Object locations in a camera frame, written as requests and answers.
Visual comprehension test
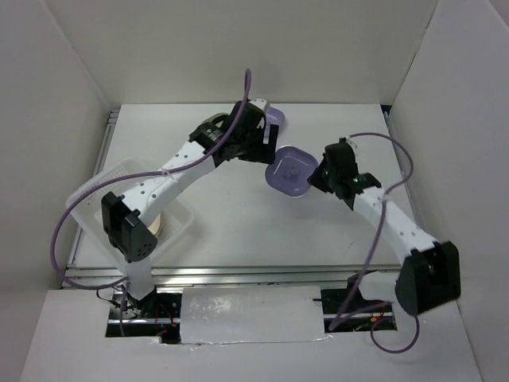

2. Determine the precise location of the purple plate back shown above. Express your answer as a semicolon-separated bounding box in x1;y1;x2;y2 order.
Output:
266;106;286;127

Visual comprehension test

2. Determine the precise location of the purple plate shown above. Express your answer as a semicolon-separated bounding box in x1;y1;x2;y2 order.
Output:
265;145;318;197
266;106;286;127

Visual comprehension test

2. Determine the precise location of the green plate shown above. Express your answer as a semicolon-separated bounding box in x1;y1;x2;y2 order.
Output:
202;113;229;128

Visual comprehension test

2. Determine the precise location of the cream plate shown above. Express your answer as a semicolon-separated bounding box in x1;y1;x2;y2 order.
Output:
148;213;163;238

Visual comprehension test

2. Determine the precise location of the white plastic bin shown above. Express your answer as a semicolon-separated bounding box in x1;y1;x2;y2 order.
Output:
65;158;194;273

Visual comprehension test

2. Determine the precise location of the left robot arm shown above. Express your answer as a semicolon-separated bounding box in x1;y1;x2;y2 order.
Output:
101;99;279;318

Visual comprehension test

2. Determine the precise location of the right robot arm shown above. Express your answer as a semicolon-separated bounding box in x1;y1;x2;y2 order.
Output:
308;138;461;316

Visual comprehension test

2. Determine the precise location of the white cover panel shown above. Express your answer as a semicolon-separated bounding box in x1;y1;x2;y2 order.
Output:
180;286;325;345

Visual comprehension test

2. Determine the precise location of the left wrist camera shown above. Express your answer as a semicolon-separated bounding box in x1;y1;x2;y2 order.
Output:
249;99;270;114

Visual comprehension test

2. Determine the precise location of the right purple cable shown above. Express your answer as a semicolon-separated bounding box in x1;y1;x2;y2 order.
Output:
328;132;422;354

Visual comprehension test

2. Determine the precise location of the aluminium rail frame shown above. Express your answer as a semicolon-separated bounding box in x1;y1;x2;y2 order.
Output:
67;103;414;285

